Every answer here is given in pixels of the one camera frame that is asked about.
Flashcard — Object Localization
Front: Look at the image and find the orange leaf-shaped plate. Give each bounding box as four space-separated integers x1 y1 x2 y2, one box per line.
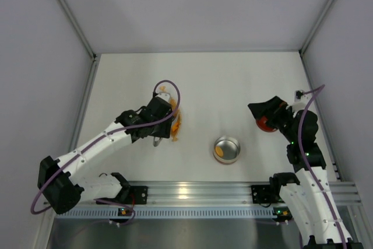
157 83 182 142

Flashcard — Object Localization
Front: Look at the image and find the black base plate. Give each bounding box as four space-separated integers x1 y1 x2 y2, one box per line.
251 184 280 206
96 185 148 205

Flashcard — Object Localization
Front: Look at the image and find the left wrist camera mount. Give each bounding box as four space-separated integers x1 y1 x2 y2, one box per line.
155 92 171 103

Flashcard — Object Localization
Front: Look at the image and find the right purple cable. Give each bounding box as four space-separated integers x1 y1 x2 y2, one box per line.
297 84 349 249

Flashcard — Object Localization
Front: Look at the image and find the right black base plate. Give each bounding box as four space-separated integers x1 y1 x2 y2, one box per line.
251 184 280 206

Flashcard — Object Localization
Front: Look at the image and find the aluminium front rail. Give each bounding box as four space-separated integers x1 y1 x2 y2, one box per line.
43 181 362 206

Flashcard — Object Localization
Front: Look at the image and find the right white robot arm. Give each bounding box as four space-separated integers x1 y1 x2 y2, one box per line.
248 96 363 248

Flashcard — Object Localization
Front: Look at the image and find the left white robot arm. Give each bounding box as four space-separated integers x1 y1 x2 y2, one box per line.
37 93 173 214

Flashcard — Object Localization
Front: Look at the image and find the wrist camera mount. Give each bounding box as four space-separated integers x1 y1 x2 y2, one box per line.
291 90 309 113
155 92 171 103

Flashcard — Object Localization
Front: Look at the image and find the orange food chunk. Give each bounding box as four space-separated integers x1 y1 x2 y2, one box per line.
171 122 180 133

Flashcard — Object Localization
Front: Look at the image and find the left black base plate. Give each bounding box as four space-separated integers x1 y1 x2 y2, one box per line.
96 185 148 205

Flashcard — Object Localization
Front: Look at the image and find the slotted grey cable duct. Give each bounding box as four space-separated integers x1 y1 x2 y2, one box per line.
56 206 290 219

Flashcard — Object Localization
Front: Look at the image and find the round steel lunch box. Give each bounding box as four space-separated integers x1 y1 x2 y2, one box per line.
212 136 241 165

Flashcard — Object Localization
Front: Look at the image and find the red round lid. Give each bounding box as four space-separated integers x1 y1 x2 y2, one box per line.
256 116 277 132

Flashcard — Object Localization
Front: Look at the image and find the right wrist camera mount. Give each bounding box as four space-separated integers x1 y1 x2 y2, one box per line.
291 90 309 113

